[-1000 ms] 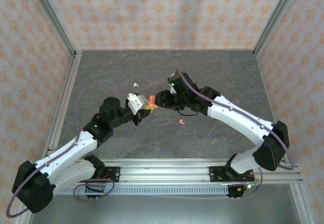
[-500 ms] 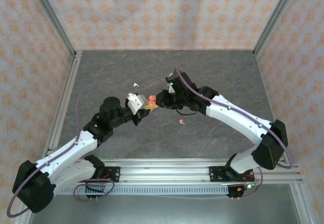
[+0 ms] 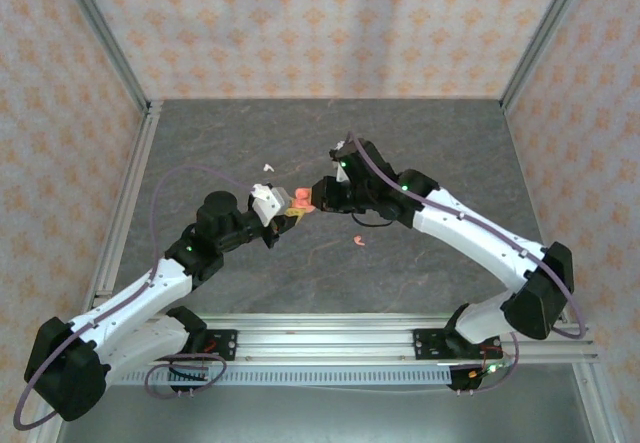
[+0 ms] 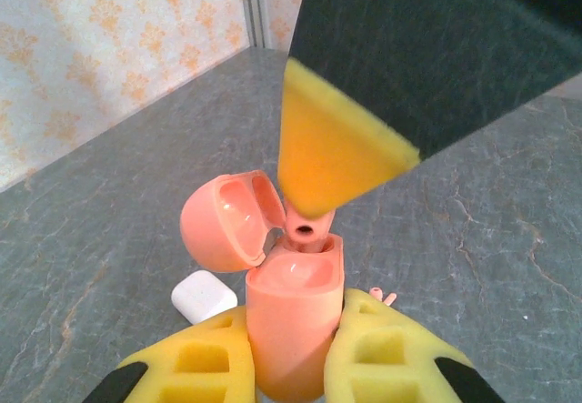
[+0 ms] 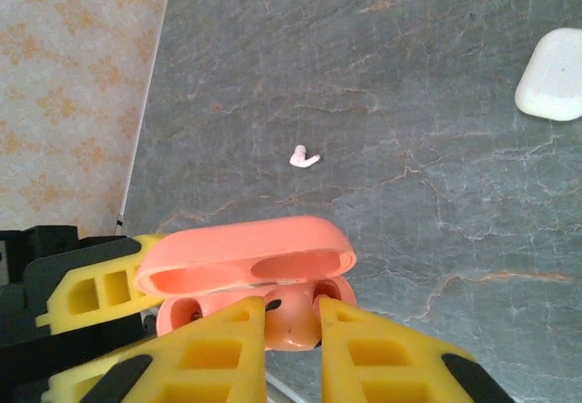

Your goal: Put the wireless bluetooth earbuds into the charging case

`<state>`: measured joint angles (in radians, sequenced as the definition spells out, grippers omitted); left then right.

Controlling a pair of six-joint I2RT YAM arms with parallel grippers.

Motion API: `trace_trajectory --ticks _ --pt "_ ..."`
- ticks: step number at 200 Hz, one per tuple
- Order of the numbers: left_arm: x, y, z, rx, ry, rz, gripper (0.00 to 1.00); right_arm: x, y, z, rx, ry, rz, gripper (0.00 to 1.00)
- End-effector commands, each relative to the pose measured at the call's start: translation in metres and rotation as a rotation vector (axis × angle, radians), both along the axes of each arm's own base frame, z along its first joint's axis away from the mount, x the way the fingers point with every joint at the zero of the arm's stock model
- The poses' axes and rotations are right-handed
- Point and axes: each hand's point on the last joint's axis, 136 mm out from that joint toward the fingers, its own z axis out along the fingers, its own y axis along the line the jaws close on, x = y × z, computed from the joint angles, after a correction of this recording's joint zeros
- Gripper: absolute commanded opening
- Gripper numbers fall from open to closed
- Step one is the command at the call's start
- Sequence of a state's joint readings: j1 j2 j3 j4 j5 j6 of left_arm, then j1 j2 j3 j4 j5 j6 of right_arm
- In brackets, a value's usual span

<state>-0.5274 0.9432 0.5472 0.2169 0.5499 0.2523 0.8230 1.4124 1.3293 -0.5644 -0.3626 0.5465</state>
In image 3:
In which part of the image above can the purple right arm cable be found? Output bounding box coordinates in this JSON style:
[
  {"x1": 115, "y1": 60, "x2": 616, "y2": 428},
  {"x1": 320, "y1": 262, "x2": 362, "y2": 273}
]
[{"x1": 347, "y1": 130, "x2": 587, "y2": 395}]

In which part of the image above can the small wired electronics board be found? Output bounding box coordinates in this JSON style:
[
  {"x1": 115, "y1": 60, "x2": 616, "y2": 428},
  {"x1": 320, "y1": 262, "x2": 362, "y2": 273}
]
[{"x1": 467, "y1": 345, "x2": 520, "y2": 382}]

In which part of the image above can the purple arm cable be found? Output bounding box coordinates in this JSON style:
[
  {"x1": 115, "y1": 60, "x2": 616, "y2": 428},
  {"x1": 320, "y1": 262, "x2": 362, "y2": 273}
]
[
  {"x1": 347, "y1": 130, "x2": 587, "y2": 395},
  {"x1": 12, "y1": 165, "x2": 259, "y2": 432}
]

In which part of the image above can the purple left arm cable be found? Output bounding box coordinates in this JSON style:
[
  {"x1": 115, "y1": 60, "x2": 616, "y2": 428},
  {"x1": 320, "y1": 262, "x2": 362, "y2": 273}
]
[{"x1": 12, "y1": 165, "x2": 259, "y2": 432}]

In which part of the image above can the slotted grey cable duct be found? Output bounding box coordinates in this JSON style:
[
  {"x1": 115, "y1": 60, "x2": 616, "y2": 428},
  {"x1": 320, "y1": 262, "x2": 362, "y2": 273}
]
[{"x1": 107, "y1": 365, "x2": 454, "y2": 388}]

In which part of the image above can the narrow aluminium floor rail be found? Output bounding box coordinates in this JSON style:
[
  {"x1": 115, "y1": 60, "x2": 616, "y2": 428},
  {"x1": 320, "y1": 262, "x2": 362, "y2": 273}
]
[{"x1": 572, "y1": 377, "x2": 621, "y2": 443}]

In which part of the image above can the pink earbud charging case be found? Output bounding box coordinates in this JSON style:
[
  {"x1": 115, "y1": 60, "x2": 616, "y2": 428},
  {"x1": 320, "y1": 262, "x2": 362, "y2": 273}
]
[{"x1": 293, "y1": 187, "x2": 316, "y2": 216}]

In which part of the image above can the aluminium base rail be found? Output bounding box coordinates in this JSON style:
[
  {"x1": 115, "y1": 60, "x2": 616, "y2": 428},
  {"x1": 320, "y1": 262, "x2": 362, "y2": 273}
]
[{"x1": 107, "y1": 312, "x2": 599, "y2": 367}]

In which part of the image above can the aluminium frame post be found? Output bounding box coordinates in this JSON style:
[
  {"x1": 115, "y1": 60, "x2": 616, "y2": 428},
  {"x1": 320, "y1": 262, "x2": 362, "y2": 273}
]
[
  {"x1": 53, "y1": 0, "x2": 152, "y2": 114},
  {"x1": 499, "y1": 0, "x2": 596, "y2": 112}
]

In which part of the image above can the grey sheet metal panel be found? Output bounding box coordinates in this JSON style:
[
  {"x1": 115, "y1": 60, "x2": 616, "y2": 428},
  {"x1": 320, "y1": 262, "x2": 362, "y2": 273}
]
[{"x1": 54, "y1": 385, "x2": 599, "y2": 443}]

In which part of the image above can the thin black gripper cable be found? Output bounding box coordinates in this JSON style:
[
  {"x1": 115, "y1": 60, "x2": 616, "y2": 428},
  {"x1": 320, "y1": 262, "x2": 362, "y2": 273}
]
[{"x1": 352, "y1": 210, "x2": 396, "y2": 228}]

